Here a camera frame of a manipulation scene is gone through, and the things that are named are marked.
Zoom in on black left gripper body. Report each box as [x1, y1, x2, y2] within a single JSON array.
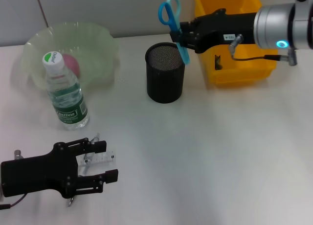
[[0, 141, 79, 199]]

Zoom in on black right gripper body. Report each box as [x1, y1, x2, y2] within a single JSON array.
[[192, 8, 258, 54]]

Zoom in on clear plastic ruler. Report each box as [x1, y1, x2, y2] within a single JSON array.
[[75, 149, 116, 177]]

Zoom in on blue capped scissors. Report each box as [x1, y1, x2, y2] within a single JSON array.
[[158, 0, 191, 65]]

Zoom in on grey silver ballpoint pen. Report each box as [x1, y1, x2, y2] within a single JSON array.
[[67, 132, 101, 207]]

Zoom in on green plastic wrapper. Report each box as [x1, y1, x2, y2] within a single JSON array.
[[214, 54, 224, 70]]

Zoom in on clear water bottle green label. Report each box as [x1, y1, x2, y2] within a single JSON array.
[[42, 51, 90, 131]]

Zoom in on pink peach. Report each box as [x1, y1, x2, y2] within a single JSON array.
[[63, 54, 81, 77]]

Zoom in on black mesh pen holder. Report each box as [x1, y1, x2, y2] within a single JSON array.
[[145, 42, 187, 104]]

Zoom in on translucent green fruit plate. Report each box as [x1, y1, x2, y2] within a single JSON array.
[[21, 22, 120, 91]]

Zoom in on yellow plastic bin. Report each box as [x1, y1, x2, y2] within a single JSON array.
[[193, 0, 280, 85]]

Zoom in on right gripper cable with plug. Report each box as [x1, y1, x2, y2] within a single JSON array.
[[228, 34, 298, 67]]

